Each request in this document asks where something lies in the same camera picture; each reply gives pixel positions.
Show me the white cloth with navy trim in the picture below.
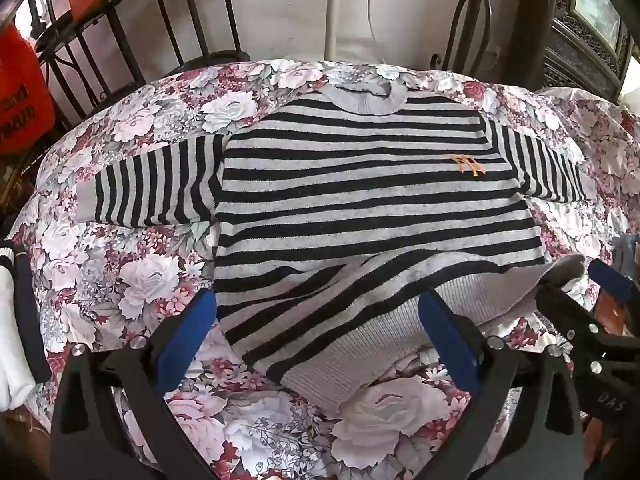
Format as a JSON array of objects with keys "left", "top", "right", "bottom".
[{"left": 0, "top": 239, "right": 52, "bottom": 412}]

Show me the ornate dark picture frame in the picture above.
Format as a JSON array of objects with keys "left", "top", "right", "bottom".
[{"left": 530, "top": 0, "right": 637, "bottom": 107}]

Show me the white pole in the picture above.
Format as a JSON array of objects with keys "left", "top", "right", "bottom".
[{"left": 324, "top": 0, "right": 347, "bottom": 61}]

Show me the red bag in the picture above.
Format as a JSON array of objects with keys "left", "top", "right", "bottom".
[{"left": 0, "top": 22, "right": 56, "bottom": 156}]

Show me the thin white cable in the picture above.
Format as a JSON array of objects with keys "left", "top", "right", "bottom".
[{"left": 364, "top": 0, "right": 383, "bottom": 48}]

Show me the grey blue cloth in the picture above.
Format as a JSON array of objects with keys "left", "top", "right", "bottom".
[{"left": 612, "top": 232, "right": 640, "bottom": 281}]

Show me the dark metal headboard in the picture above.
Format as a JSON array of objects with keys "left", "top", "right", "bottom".
[{"left": 439, "top": 0, "right": 507, "bottom": 72}]

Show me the black metal rack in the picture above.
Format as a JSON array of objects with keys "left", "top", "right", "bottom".
[{"left": 27, "top": 0, "right": 251, "bottom": 128}]

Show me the black grey striped sweater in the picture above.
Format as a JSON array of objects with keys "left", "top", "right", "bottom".
[{"left": 80, "top": 82, "right": 598, "bottom": 413}]

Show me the floral blanket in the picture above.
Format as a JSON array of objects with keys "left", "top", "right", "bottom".
[{"left": 10, "top": 57, "right": 640, "bottom": 480}]

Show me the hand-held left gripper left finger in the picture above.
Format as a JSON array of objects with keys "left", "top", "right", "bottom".
[{"left": 50, "top": 287, "right": 221, "bottom": 480}]

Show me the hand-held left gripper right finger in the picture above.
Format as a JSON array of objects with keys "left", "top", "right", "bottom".
[{"left": 417, "top": 290, "right": 586, "bottom": 480}]

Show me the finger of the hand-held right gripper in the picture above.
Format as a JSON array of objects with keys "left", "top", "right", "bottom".
[
  {"left": 535, "top": 282, "right": 617, "bottom": 357},
  {"left": 587, "top": 259, "right": 640, "bottom": 306}
]

